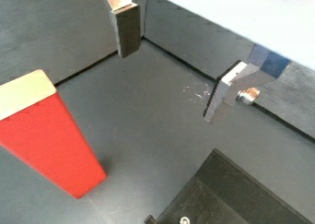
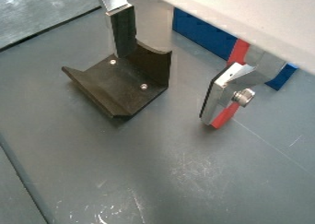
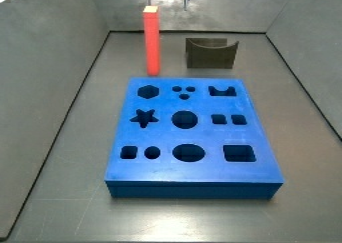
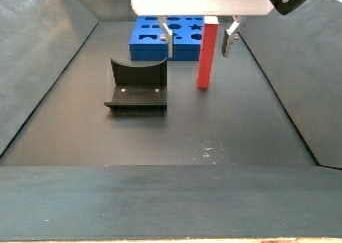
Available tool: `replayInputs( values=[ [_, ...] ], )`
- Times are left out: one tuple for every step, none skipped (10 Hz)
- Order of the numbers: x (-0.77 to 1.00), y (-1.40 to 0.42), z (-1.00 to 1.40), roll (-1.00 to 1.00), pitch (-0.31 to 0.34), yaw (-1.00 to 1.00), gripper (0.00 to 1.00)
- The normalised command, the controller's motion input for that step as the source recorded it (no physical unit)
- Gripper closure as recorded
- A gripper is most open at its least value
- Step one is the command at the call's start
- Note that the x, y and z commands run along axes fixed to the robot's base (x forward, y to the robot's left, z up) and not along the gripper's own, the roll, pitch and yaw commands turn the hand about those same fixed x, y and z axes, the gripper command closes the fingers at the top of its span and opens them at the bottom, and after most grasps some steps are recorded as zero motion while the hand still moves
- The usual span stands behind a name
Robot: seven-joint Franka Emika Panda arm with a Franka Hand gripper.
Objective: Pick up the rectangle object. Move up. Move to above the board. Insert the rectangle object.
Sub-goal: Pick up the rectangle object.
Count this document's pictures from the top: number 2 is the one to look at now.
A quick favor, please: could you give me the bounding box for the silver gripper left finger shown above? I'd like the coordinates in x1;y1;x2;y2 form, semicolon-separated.
98;0;136;58

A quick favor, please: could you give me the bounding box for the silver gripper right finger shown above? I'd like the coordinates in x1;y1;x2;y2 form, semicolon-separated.
198;45;286;125

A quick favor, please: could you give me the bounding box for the red rectangular block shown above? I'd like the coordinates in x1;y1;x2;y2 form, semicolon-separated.
209;38;252;130

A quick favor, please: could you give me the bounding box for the black curved object holder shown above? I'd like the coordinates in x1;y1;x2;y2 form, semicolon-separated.
61;42;172;119

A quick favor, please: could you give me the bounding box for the blue shape sorting board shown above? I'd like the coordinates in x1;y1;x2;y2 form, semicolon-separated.
170;7;300;91

